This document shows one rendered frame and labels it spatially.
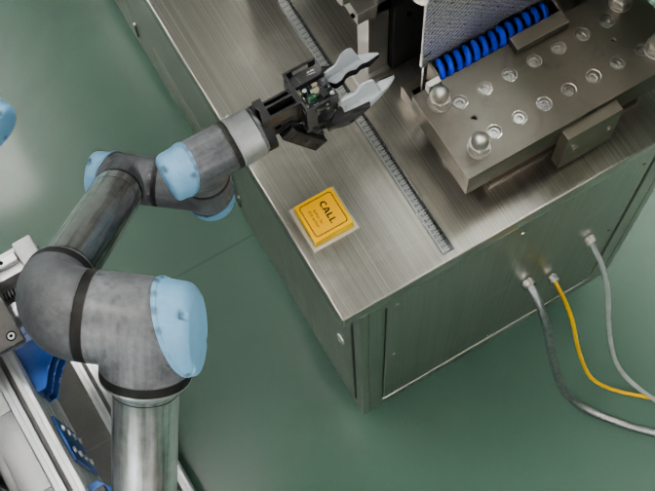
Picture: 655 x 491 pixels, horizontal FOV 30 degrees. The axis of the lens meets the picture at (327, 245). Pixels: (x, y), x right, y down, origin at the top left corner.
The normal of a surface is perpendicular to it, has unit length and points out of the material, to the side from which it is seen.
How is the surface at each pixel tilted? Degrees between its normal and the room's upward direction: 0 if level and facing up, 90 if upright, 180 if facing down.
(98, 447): 0
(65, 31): 0
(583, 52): 0
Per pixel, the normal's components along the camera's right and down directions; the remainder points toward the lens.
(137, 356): -0.07, 0.47
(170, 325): -0.01, -0.14
